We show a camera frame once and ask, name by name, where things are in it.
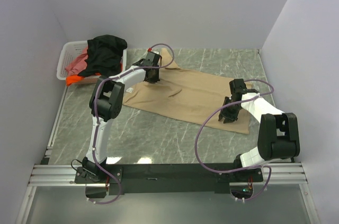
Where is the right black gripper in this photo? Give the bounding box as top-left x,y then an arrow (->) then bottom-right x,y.
218,96 -> 241,123

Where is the beige t-shirt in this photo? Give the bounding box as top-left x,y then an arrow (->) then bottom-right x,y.
122,48 -> 254,135

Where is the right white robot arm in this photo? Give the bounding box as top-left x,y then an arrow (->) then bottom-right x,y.
218,79 -> 300,181

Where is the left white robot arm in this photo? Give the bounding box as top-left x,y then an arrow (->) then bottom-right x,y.
82,50 -> 162,183

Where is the black t-shirt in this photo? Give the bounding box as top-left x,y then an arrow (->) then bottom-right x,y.
78,34 -> 128,77

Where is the pink t-shirt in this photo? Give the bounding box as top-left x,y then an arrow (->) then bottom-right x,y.
65,48 -> 88,76

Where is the white plastic basket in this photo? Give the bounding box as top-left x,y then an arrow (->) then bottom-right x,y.
56,40 -> 127,84

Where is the orange t-shirt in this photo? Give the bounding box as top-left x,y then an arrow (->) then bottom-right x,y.
65,75 -> 85,87

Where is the black base beam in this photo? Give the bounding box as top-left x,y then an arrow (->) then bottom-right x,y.
74,163 -> 264,196

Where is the aluminium rail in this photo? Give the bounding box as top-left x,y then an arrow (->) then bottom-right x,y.
28,163 -> 308,187

